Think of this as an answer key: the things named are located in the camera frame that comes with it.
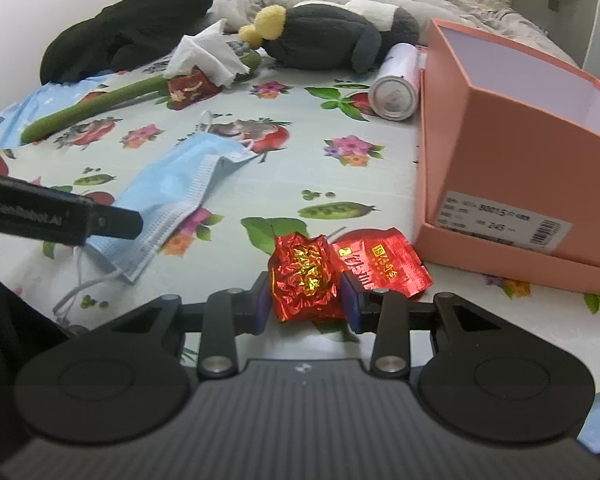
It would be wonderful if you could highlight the blue face mask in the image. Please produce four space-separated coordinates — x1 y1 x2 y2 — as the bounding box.
54 109 262 322

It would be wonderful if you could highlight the red foil packet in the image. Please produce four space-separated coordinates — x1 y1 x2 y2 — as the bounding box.
269 232 348 323
330 226 434 303

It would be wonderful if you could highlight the green cucumber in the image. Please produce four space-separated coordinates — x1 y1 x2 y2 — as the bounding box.
20 52 263 143

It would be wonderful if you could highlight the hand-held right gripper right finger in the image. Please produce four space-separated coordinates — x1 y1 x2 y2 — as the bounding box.
340 270 487 376

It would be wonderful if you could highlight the flat red foil packet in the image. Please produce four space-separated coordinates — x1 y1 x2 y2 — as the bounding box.
330 226 434 303

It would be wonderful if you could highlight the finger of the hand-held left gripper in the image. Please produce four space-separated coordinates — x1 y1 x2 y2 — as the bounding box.
86 203 145 241

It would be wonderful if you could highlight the white tissue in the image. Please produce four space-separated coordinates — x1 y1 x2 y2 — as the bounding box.
162 18 253 88

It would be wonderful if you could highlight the red patterned pouch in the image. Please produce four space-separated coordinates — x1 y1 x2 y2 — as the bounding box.
166 67 223 111

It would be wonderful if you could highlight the grey yellow plush toy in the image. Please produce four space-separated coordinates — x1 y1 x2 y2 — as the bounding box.
237 0 422 73

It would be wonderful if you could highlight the white can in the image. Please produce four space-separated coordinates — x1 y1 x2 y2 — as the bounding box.
369 42 424 122

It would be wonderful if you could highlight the black cloth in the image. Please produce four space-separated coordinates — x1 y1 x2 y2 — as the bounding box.
40 0 215 86

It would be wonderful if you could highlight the pink cardboard box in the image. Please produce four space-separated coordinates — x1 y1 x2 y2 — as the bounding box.
412 17 600 298

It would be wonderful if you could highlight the floral bed sheet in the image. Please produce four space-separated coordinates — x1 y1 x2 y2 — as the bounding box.
0 57 600 411

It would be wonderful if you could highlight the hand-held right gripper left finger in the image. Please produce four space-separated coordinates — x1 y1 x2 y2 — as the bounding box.
111 271 275 379

